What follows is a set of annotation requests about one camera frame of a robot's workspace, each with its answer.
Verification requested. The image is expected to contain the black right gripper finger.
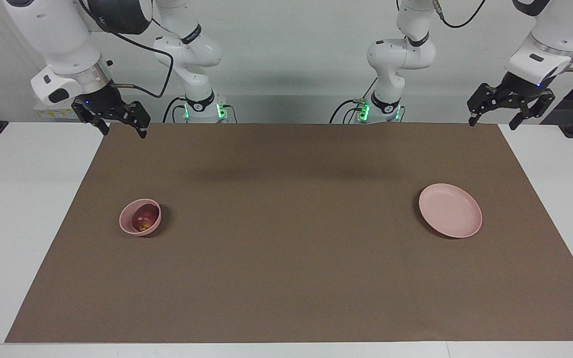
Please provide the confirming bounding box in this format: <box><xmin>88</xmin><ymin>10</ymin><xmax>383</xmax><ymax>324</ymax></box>
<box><xmin>114</xmin><ymin>100</ymin><xmax>151</xmax><ymax>139</ymax></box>
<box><xmin>71</xmin><ymin>99</ymin><xmax>111</xmax><ymax>136</ymax></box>

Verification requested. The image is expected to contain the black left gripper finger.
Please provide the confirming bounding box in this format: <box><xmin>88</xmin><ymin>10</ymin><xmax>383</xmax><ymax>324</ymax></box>
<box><xmin>509</xmin><ymin>90</ymin><xmax>556</xmax><ymax>131</ymax></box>
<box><xmin>467</xmin><ymin>83</ymin><xmax>499</xmax><ymax>127</ymax></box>

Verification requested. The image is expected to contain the dark red apple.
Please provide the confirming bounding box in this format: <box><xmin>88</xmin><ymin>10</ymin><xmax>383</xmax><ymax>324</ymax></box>
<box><xmin>132</xmin><ymin>205</ymin><xmax>160</xmax><ymax>233</ymax></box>

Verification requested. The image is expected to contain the pink bowl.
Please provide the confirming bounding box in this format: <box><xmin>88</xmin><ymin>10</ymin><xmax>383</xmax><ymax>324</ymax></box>
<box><xmin>119</xmin><ymin>198</ymin><xmax>162</xmax><ymax>237</ymax></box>

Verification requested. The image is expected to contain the pink plate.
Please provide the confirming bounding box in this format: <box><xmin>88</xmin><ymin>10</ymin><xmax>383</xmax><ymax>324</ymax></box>
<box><xmin>418</xmin><ymin>183</ymin><xmax>483</xmax><ymax>239</ymax></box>

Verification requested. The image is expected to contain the brown table mat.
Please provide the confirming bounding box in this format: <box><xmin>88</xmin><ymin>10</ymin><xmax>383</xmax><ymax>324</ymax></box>
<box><xmin>5</xmin><ymin>123</ymin><xmax>573</xmax><ymax>344</ymax></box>

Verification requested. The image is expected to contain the black right base cable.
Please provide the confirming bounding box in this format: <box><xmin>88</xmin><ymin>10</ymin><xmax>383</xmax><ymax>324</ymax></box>
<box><xmin>162</xmin><ymin>96</ymin><xmax>188</xmax><ymax>124</ymax></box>

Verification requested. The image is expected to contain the black base cable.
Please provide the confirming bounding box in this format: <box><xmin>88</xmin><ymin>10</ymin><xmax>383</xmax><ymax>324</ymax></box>
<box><xmin>162</xmin><ymin>96</ymin><xmax>188</xmax><ymax>124</ymax></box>
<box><xmin>330</xmin><ymin>98</ymin><xmax>367</xmax><ymax>124</ymax></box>

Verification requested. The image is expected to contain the white wall power strip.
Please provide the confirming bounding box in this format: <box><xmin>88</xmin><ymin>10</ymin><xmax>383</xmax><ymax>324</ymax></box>
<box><xmin>34</xmin><ymin>94</ymin><xmax>88</xmax><ymax>120</ymax></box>

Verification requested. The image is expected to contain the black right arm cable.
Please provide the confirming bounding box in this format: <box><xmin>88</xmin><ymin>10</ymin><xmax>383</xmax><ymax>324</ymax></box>
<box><xmin>80</xmin><ymin>0</ymin><xmax>174</xmax><ymax>98</ymax></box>

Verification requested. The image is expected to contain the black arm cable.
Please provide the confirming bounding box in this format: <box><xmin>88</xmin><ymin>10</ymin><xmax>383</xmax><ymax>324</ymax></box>
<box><xmin>433</xmin><ymin>0</ymin><xmax>489</xmax><ymax>29</ymax></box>
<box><xmin>80</xmin><ymin>0</ymin><xmax>174</xmax><ymax>98</ymax></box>

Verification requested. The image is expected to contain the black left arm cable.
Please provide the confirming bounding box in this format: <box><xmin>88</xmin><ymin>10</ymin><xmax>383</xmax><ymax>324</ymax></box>
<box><xmin>433</xmin><ymin>0</ymin><xmax>489</xmax><ymax>29</ymax></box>

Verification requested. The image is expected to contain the black left base cable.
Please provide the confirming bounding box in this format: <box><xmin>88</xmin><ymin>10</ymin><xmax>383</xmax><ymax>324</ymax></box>
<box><xmin>330</xmin><ymin>98</ymin><xmax>367</xmax><ymax>124</ymax></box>

